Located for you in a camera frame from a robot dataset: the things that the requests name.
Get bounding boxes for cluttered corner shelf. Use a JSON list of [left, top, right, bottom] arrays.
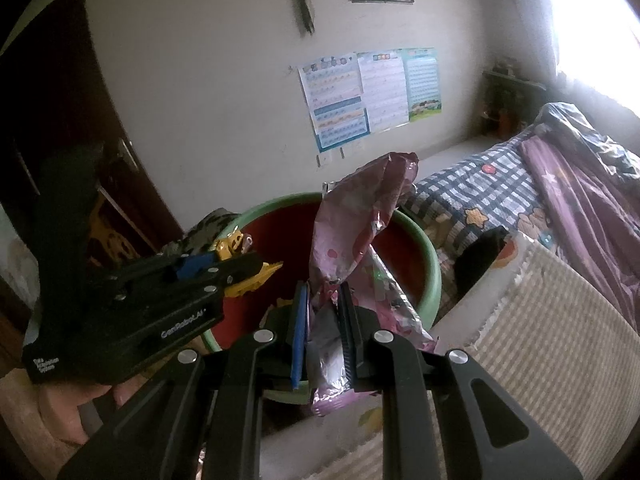
[[481, 56, 549, 137]]

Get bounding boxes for red basin with green rim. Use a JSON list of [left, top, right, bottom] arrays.
[[200, 191, 444, 407]]

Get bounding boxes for yellow plastic stool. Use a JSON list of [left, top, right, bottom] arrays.
[[86, 194, 142, 267]]

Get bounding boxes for checkered cartoon bed sheet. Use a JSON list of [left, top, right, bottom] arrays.
[[399, 125, 567, 292]]

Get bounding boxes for white chart wall poster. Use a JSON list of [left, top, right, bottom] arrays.
[[357, 49, 411, 134]]

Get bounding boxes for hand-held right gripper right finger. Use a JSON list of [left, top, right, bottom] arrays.
[[336, 281, 583, 480]]

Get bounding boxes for bright window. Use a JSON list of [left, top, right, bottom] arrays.
[[549, 0, 640, 107]]

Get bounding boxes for dark wooden door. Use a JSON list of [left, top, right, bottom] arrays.
[[0, 0, 182, 312]]

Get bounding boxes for beige woven mat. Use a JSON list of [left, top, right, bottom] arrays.
[[260, 232, 640, 480]]

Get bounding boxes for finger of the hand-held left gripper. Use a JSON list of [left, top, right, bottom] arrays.
[[112, 252, 267, 307], [102, 253, 222, 284]]

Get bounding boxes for blue patterned quilt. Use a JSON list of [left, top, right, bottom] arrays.
[[531, 102, 640, 187]]

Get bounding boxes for small yellow wrapper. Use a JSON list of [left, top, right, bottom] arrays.
[[214, 229, 284, 297]]

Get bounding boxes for sheer pink curtain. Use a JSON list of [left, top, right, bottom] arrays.
[[500, 0, 567, 87]]

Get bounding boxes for pink foil wrapper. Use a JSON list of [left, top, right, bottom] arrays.
[[304, 151, 439, 419]]

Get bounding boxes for blue chart wall poster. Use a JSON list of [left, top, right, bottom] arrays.
[[298, 52, 372, 154]]

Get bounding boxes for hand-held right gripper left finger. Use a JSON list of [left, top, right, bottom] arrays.
[[57, 280, 309, 480]]

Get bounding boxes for purple quilt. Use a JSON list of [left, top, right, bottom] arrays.
[[519, 135, 640, 332]]

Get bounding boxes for person's left hand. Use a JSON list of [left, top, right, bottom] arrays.
[[27, 375, 153, 443]]

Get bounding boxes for camouflage cloth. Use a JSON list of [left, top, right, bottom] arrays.
[[164, 209, 242, 257]]

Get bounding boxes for teal wall poster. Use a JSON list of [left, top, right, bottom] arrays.
[[402, 47, 445, 124]]

